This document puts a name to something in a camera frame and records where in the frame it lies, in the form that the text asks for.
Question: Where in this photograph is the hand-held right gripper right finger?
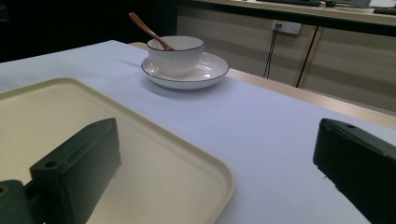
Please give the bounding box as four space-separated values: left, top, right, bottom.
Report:
312 118 396 224

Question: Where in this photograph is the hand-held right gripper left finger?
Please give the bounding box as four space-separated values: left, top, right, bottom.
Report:
29 117 122 224

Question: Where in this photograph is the white ribbed bowl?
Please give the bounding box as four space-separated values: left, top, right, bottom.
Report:
146 35 205 77

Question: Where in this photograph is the brown wooden spoon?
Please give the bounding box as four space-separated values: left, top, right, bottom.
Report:
128 11 177 52

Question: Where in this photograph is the white ribbed plate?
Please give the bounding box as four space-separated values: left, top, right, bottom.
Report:
140 51 230 91

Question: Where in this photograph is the cream plastic tray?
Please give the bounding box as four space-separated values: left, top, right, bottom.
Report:
0 77 235 224

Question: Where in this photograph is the beige cabinet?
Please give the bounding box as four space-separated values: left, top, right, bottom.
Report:
176 0 396 114

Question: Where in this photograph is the black power cable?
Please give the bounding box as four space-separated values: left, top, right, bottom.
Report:
262 23 282 79

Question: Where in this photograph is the white wall socket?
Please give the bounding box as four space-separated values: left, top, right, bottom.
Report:
271 20 303 35

